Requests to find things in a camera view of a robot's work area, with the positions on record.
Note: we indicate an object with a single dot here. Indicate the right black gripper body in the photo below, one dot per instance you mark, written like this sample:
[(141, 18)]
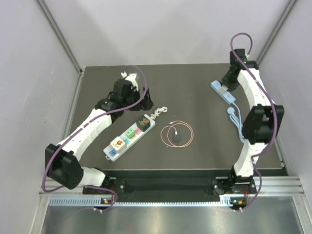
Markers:
[(229, 81)]

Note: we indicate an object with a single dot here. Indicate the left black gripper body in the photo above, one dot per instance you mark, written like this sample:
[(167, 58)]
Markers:
[(138, 107)]

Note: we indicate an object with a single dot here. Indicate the dark green plug adapter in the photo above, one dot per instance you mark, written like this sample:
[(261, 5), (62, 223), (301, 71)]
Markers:
[(143, 123)]

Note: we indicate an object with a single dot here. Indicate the light green plug adapter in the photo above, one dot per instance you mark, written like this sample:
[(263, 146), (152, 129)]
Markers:
[(130, 133)]

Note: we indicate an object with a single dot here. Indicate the small dark blue charger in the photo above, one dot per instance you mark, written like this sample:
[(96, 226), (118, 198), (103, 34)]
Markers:
[(176, 137)]

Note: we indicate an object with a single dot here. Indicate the white cube plug adapter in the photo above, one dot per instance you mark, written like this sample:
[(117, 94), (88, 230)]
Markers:
[(118, 144)]

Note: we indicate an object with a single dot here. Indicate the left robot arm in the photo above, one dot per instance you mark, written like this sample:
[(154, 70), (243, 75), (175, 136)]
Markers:
[(62, 160)]

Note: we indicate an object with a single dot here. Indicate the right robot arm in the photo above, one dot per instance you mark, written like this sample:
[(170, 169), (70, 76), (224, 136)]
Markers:
[(262, 123)]

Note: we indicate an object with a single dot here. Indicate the white multicolour power strip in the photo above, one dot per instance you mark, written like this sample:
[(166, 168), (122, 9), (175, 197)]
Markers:
[(113, 155)]

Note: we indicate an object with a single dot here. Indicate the light blue power strip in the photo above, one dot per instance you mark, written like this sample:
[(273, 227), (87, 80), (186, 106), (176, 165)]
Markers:
[(234, 114)]

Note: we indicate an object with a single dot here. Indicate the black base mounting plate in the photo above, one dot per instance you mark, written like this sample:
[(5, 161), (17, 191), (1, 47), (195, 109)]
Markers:
[(210, 181)]

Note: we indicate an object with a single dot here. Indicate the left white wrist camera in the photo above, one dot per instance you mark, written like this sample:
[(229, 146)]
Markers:
[(133, 78)]

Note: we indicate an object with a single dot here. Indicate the grey slotted cable duct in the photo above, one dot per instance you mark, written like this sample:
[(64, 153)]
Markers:
[(106, 201)]

